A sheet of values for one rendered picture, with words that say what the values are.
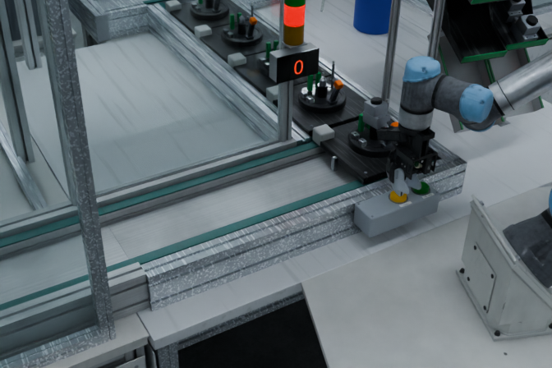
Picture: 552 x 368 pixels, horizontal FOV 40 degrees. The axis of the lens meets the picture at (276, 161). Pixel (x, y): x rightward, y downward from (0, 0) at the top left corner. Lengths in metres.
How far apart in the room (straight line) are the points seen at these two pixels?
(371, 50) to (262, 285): 1.28
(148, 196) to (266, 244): 0.33
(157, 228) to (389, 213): 0.55
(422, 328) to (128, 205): 0.74
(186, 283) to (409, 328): 0.49
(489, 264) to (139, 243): 0.78
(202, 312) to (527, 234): 0.71
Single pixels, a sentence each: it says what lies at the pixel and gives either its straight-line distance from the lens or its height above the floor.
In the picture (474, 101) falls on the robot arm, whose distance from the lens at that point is 1.62.
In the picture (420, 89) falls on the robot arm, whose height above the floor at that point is 1.29.
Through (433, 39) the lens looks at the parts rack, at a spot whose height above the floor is 1.22.
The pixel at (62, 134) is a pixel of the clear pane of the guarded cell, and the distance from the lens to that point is 1.36.
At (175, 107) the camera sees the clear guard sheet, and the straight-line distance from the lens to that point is 1.85.
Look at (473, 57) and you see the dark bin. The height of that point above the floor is 1.21.
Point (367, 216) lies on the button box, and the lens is 1.82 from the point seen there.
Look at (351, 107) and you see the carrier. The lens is 2.21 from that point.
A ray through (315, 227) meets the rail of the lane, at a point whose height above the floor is 0.93.
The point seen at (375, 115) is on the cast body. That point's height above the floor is 1.07.
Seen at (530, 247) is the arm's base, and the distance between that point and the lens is 1.66.
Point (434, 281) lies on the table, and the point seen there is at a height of 0.86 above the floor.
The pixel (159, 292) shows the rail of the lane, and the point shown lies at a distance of 1.69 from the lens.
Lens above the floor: 2.08
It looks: 34 degrees down
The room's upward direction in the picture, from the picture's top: 1 degrees clockwise
